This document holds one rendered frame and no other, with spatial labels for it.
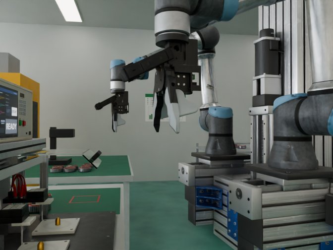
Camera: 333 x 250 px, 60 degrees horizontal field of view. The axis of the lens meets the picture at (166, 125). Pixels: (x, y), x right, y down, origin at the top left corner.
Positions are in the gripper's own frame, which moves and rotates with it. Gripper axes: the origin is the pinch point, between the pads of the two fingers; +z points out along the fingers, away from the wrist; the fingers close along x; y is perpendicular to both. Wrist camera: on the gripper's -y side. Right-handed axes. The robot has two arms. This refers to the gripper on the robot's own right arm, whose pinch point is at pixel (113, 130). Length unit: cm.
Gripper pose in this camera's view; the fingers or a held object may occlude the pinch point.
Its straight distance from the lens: 148.4
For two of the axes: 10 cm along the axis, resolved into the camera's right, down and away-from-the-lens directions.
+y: 9.6, 0.0, 2.9
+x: -2.9, 0.1, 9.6
